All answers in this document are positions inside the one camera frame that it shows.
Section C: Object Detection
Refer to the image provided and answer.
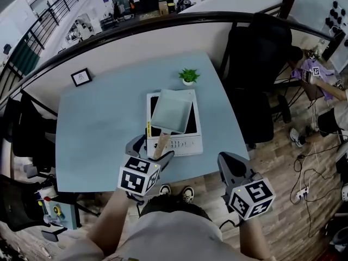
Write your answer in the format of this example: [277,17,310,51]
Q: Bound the purple cloth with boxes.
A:
[291,58,338,102]

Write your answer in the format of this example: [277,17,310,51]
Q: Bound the person's left shoe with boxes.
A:
[158,183,172,197]

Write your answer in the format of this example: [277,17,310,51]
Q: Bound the light blue table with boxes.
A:
[55,51,251,194]

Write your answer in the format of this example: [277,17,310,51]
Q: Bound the person's shoe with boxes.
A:
[158,183,172,197]
[181,185,196,204]

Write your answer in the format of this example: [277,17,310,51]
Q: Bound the black high-back office chair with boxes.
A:
[218,12,304,150]

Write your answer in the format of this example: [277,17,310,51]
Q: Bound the brown wooden post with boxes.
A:
[278,0,299,20]

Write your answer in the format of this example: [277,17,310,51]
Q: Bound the person's right shoe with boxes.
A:
[181,185,196,204]

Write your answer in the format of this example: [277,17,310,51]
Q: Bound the white power strip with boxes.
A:
[296,187,311,200]

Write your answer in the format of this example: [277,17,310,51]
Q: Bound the person's right forearm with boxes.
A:
[238,218,274,261]

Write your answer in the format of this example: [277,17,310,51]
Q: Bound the group of black wall caps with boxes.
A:
[309,0,348,49]

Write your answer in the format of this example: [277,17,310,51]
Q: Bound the light green square pan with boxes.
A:
[150,88,195,160]

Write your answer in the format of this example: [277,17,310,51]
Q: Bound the small green potted plant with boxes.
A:
[178,67,201,87]

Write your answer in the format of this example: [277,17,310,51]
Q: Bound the black stair railing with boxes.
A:
[0,0,86,101]

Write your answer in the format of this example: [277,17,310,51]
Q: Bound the brown wooden desk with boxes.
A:
[274,55,337,104]

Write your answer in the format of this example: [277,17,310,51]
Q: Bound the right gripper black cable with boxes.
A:
[218,218,241,231]

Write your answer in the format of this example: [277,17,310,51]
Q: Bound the person's black shorts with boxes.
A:
[140,194,213,223]

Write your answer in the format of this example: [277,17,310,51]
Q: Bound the white induction cooker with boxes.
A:
[146,89,204,158]

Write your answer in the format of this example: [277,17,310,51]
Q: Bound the frosted glass partition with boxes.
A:
[291,0,348,73]

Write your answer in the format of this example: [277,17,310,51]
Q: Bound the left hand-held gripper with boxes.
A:
[117,134,175,205]

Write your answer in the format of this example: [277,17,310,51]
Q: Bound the person's left forearm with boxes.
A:
[86,188,140,257]

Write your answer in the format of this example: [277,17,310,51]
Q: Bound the person's beige shirt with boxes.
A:
[58,210,262,261]

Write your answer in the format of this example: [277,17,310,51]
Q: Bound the black floor cable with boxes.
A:
[289,145,345,239]

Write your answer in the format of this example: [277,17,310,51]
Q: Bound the bottle with yellow cap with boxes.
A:
[37,198,51,224]

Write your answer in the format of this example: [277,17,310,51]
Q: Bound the black mesh office chair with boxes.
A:
[0,172,69,243]

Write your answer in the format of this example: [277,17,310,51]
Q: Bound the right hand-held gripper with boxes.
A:
[217,151,276,221]

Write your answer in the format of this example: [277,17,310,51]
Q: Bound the white floor cable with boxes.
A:
[298,141,323,198]

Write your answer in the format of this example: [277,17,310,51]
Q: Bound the small blue side table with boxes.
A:
[55,191,82,230]

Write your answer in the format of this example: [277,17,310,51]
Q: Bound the black picture frame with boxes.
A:
[70,67,94,88]

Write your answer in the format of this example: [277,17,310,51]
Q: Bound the yellow tape roll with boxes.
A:
[52,203,65,219]

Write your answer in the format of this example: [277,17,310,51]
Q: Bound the white cup with red heart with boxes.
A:
[36,184,58,201]

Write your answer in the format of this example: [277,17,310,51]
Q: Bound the black curved handrail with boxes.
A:
[0,10,338,111]

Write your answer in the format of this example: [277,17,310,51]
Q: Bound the black office chair with armrests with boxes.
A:
[3,90,59,179]

